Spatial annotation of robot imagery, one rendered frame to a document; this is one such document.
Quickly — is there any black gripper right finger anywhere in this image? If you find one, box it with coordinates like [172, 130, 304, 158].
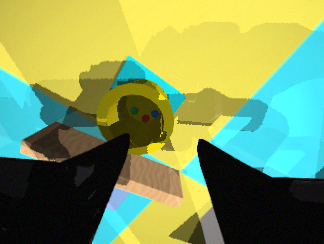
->
[197, 139, 324, 244]

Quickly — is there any yellow cup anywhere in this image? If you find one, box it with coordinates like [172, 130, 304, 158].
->
[96, 79, 174, 155]

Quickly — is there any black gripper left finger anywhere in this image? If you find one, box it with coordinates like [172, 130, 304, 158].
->
[0, 133, 130, 244]

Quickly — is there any small dark green ball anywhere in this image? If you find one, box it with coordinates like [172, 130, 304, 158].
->
[130, 107, 138, 115]

